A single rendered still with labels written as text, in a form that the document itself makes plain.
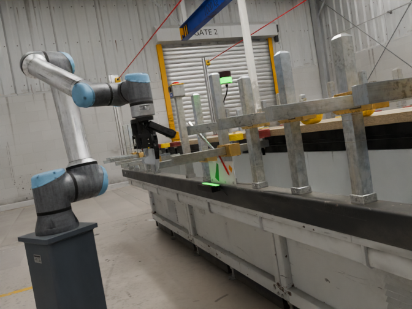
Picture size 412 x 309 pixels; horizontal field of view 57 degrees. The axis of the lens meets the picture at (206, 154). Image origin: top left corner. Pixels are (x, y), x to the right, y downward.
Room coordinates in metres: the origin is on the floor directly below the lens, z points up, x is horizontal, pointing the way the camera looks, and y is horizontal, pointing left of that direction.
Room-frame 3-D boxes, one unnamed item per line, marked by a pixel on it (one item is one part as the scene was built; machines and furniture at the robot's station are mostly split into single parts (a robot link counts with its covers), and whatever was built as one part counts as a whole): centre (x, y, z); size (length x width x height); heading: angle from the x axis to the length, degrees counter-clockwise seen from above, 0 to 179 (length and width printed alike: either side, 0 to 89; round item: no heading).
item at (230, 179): (1.62, -0.05, 0.75); 0.26 x 0.01 x 0.10; 22
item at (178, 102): (2.08, 0.10, 0.93); 0.05 x 0.05 x 0.45; 22
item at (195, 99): (1.84, 0.01, 0.89); 0.04 x 0.04 x 0.48; 22
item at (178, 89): (2.08, 0.10, 1.18); 0.07 x 0.07 x 0.08; 22
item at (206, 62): (4.40, -0.17, 1.25); 0.15 x 0.08 x 1.10; 22
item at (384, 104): (0.89, -0.37, 0.95); 0.14 x 0.06 x 0.05; 22
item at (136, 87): (1.45, 0.21, 1.13); 0.10 x 0.09 x 0.12; 45
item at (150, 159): (1.43, 0.21, 0.86); 0.06 x 0.03 x 0.09; 112
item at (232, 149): (1.59, -0.10, 0.85); 0.14 x 0.06 x 0.05; 22
